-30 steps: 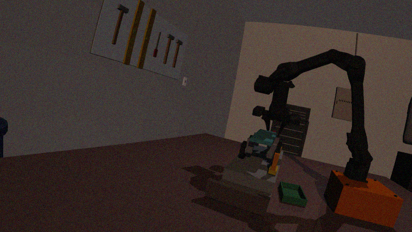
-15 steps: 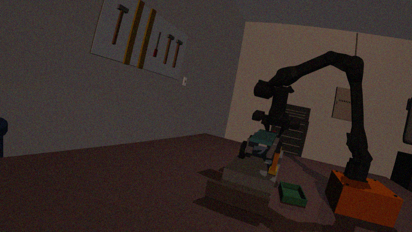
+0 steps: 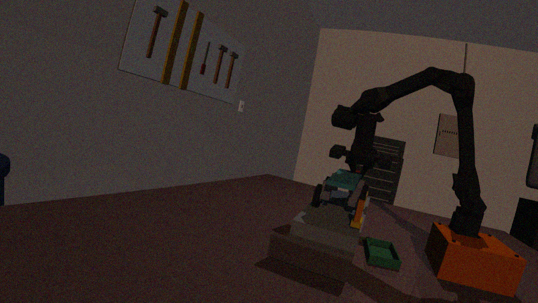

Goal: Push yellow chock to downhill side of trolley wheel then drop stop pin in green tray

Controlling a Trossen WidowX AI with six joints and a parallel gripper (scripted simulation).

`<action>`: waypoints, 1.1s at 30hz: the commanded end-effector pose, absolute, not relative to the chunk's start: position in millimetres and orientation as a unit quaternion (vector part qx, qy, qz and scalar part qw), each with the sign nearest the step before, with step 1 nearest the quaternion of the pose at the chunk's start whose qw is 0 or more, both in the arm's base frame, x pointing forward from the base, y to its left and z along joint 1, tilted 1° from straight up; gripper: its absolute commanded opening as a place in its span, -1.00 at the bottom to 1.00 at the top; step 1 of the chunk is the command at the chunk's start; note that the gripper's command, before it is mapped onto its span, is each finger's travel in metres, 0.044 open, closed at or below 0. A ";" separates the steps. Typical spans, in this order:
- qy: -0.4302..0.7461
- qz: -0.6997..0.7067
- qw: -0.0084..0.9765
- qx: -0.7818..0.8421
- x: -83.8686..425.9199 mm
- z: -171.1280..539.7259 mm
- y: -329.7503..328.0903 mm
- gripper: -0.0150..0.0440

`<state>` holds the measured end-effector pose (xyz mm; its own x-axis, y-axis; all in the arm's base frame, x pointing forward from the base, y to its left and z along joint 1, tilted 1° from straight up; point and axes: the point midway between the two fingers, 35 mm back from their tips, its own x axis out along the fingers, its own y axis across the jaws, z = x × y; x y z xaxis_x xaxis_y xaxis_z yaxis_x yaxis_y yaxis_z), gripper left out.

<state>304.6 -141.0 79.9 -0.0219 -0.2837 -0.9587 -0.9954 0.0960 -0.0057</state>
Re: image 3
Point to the green tray rim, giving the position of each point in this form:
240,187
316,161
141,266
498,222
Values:
382,261

